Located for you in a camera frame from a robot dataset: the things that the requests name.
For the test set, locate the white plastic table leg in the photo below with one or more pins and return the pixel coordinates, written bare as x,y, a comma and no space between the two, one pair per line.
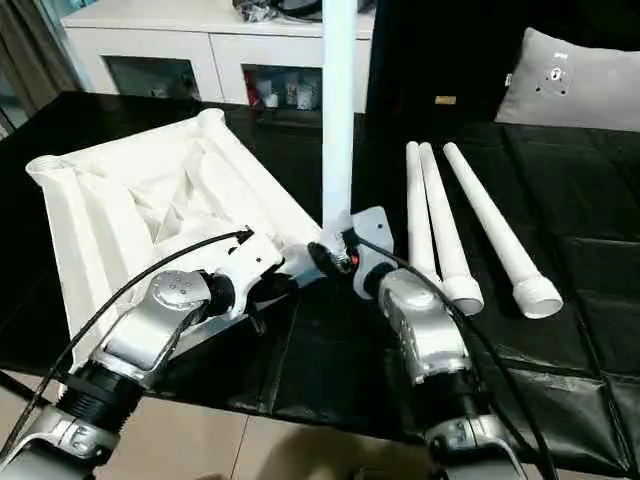
337,125
415,210
495,225
442,225

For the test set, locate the white plastic table top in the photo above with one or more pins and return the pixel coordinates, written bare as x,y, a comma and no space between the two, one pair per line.
125,200

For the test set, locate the black case with gold label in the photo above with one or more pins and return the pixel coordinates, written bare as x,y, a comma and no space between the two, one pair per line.
440,60

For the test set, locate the black mat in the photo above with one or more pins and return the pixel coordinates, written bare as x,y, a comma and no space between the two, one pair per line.
575,225

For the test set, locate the white glass-door cabinet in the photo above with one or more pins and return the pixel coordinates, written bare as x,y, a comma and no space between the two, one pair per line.
175,55

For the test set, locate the grey pillow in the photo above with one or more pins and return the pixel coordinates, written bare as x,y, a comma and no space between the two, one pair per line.
570,85

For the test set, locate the brown curtain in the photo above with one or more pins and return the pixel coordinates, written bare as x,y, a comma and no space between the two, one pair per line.
25,60

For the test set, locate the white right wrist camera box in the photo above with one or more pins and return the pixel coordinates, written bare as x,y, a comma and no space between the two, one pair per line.
372,230

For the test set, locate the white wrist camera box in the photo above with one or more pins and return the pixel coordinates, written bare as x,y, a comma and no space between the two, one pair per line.
250,260
372,230

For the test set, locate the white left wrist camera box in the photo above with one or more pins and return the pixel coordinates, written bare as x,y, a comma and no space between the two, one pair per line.
250,260

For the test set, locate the black metal table frame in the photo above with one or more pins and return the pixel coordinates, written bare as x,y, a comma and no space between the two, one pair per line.
20,387

